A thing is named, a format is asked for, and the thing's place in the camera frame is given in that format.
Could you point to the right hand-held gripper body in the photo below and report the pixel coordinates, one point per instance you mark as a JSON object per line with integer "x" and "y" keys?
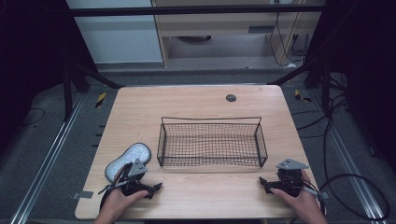
{"x": 291, "y": 179}

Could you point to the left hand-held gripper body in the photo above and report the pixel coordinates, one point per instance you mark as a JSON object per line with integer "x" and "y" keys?
{"x": 133, "y": 180}

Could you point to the person's left hand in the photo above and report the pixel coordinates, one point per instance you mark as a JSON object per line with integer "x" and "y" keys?
{"x": 120, "y": 202}

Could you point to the person's right hand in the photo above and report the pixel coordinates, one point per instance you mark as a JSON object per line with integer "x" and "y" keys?
{"x": 300, "y": 203}

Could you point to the grey tape piece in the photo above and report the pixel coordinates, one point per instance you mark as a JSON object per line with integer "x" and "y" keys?
{"x": 82, "y": 194}

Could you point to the yellow black hazard tape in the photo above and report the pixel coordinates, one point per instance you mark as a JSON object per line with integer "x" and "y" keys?
{"x": 100, "y": 100}
{"x": 301, "y": 96}

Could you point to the black metal stand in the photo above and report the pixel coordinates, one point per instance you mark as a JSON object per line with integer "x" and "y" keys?
{"x": 67, "y": 93}
{"x": 325, "y": 90}

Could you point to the black curtain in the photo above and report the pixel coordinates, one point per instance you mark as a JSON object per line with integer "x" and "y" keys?
{"x": 367, "y": 62}
{"x": 31, "y": 62}

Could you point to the white cabinet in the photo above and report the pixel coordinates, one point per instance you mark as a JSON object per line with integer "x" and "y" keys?
{"x": 118, "y": 37}

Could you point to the aluminium floor rail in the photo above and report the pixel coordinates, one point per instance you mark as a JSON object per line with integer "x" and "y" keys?
{"x": 348, "y": 158}
{"x": 46, "y": 161}

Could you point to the black horizontal frame bar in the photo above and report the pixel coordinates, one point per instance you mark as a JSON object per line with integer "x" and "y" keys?
{"x": 186, "y": 10}

